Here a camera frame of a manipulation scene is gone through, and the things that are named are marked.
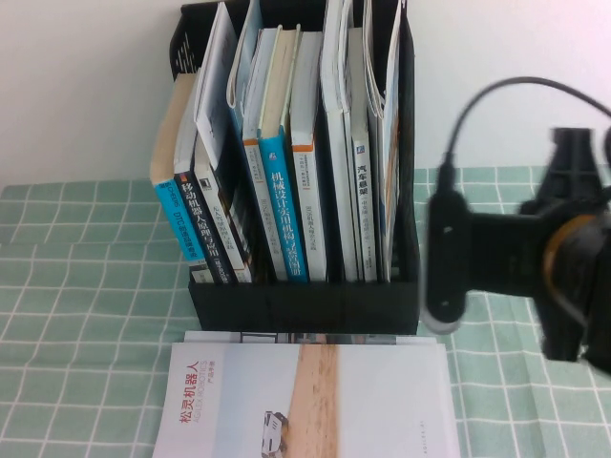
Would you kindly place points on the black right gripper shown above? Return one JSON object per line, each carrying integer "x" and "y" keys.
{"x": 506, "y": 253}

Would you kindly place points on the white brochure tan stripe cover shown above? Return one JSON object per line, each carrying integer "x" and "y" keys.
{"x": 238, "y": 405}

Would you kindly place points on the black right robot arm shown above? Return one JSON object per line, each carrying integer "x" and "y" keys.
{"x": 599, "y": 272}

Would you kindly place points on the grey spine car suspension book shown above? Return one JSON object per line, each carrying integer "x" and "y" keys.
{"x": 365, "y": 205}

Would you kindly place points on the tall white paperback book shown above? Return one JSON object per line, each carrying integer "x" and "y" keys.
{"x": 336, "y": 167}

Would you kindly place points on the thick white orange-band book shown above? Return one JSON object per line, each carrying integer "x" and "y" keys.
{"x": 312, "y": 214}

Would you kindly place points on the black plastic book holder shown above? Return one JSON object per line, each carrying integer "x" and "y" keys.
{"x": 310, "y": 310}

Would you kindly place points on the blue spine mechanical design book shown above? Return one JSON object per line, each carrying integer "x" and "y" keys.
{"x": 281, "y": 205}

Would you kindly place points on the thin white orange-band book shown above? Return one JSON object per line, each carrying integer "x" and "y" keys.
{"x": 262, "y": 205}

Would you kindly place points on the white spine black cover book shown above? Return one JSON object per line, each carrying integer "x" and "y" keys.
{"x": 217, "y": 214}

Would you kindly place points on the black spine robotics book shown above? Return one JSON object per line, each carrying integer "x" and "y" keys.
{"x": 200, "y": 224}

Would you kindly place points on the blue spine book tan pages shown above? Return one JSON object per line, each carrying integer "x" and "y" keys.
{"x": 167, "y": 143}

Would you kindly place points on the white brochure office photo cover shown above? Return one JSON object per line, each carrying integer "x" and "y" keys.
{"x": 310, "y": 338}

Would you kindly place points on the light blue thin brochure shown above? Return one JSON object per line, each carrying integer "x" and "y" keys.
{"x": 248, "y": 43}

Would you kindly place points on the thin white booklet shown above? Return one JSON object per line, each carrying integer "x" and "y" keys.
{"x": 217, "y": 81}

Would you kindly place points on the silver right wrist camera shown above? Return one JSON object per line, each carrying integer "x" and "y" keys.
{"x": 446, "y": 262}

